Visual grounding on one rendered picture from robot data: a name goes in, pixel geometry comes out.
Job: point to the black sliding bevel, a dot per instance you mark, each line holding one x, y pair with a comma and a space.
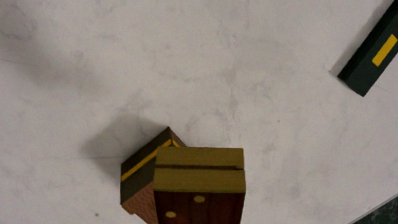
374, 54

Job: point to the dark brown block with yellow stripe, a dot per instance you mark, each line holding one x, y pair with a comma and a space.
137, 176

